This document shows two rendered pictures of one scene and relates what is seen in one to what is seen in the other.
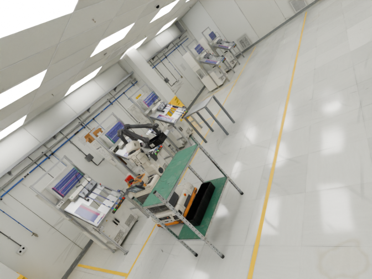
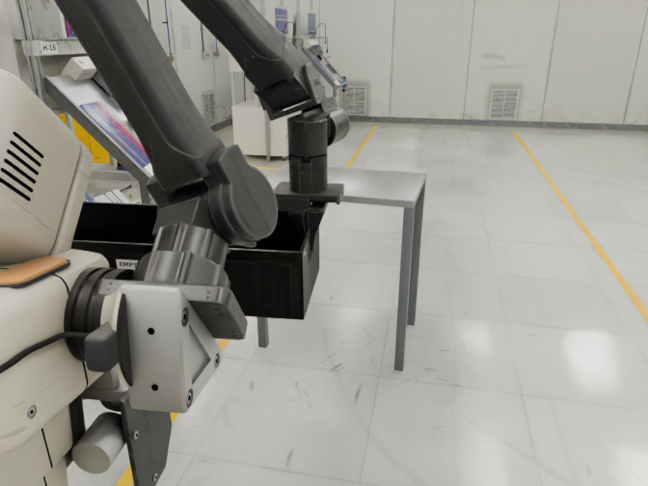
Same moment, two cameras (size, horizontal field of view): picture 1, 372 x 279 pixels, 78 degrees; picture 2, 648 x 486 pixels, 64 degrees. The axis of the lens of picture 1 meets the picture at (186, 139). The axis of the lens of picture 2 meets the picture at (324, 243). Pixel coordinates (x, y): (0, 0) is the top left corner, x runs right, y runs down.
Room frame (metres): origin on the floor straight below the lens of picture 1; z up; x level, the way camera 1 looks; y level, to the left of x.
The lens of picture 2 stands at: (3.04, 0.67, 1.41)
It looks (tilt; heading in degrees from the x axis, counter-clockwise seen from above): 22 degrees down; 326
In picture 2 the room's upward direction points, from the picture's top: straight up
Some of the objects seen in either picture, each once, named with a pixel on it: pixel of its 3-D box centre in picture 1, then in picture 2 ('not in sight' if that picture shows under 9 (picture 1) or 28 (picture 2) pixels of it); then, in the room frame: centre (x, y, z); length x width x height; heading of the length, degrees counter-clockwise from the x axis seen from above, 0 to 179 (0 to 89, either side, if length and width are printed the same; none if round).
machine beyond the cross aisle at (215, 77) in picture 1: (205, 65); (266, 74); (8.76, -2.42, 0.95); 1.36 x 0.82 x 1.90; 44
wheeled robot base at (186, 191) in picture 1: (174, 203); not in sight; (3.44, 0.86, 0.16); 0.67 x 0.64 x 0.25; 138
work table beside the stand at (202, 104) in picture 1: (209, 119); (340, 261); (4.87, -0.67, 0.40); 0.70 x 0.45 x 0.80; 39
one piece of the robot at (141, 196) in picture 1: (154, 191); not in sight; (3.37, 0.92, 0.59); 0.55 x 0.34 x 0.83; 48
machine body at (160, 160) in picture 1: (149, 172); not in sight; (5.29, 1.19, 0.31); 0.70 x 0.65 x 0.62; 134
